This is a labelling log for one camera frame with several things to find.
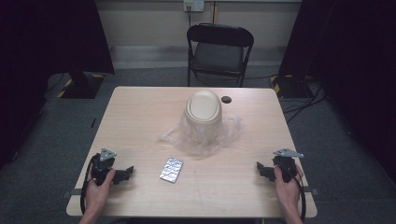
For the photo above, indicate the black curtain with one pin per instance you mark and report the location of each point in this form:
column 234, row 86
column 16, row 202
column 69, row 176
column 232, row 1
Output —
column 351, row 62

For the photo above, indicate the small dark floor strip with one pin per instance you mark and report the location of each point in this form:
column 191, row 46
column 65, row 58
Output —
column 93, row 122

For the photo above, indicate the clear plastic bag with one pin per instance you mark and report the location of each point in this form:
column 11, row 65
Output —
column 230, row 129

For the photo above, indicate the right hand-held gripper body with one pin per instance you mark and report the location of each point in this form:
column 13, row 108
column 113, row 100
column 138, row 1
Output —
column 286, row 165

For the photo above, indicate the person's left hand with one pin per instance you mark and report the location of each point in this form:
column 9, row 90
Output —
column 98, row 193

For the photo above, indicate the silver blister pack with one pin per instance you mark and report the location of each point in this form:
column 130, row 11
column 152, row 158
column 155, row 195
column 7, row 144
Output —
column 171, row 170

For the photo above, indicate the black folding chair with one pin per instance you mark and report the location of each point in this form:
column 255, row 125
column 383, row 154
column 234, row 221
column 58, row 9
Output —
column 219, row 56

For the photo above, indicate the white wall socket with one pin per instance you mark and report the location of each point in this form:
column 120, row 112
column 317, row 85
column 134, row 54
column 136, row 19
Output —
column 193, row 5

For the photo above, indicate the striped-edge black stand base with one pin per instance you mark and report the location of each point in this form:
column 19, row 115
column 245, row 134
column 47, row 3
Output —
column 291, row 88
column 81, row 88

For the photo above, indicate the person's right hand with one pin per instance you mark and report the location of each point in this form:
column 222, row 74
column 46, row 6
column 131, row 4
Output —
column 288, row 193

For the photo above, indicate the dark round table grommet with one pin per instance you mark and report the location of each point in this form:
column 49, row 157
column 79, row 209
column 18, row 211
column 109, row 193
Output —
column 226, row 100

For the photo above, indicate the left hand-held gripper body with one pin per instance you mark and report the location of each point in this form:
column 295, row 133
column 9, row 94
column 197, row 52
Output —
column 104, row 166

